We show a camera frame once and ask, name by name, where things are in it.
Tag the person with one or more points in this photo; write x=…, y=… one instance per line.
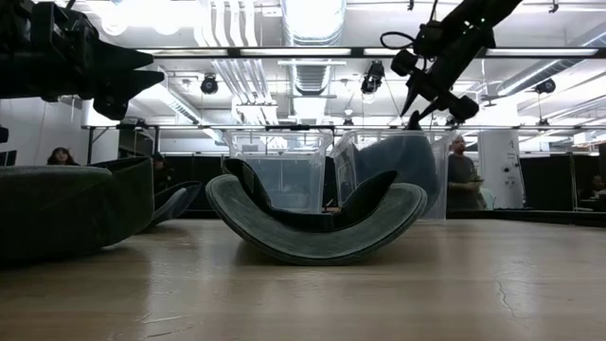
x=61, y=156
x=161, y=173
x=597, y=185
x=461, y=175

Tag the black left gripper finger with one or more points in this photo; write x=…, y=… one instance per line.
x=118, y=90
x=120, y=57

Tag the ribbed ceiling vent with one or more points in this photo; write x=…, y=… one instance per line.
x=311, y=78

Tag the black frame post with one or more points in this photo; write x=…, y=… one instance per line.
x=90, y=147

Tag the black horizontal frame bar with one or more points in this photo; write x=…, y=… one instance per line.
x=293, y=127

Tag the black room partition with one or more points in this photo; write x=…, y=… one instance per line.
x=549, y=182
x=191, y=182

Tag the white room column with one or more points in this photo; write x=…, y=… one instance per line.
x=502, y=166

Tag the clear plastic storage bin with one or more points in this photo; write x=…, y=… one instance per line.
x=289, y=180
x=345, y=161

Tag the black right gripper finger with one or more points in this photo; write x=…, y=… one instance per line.
x=435, y=108
x=413, y=92

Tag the white led light strip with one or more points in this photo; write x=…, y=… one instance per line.
x=184, y=52
x=296, y=51
x=544, y=51
x=379, y=51

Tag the black overhead frame beam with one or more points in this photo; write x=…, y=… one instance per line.
x=357, y=52

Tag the black ceiling spotlight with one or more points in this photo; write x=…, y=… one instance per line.
x=209, y=84
x=373, y=78
x=545, y=86

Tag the dark monitor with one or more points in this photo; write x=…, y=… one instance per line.
x=8, y=158

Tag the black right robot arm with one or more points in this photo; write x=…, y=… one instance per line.
x=483, y=12

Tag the round silver ceiling duct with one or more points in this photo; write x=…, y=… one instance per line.
x=312, y=23

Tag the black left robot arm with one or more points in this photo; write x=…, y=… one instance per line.
x=12, y=47

